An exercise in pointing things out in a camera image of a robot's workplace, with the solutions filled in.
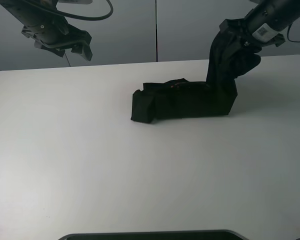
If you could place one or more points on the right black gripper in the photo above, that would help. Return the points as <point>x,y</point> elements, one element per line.
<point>259,28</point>

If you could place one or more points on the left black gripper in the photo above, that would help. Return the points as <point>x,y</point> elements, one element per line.
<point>52,33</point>

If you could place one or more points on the black printed t-shirt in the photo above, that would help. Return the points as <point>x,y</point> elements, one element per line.
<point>231,56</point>

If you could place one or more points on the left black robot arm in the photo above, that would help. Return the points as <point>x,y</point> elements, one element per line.
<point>18,8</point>

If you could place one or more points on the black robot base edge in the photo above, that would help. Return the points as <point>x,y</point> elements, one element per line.
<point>159,235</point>

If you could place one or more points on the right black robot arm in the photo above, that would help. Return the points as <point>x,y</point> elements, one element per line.
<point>289,8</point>

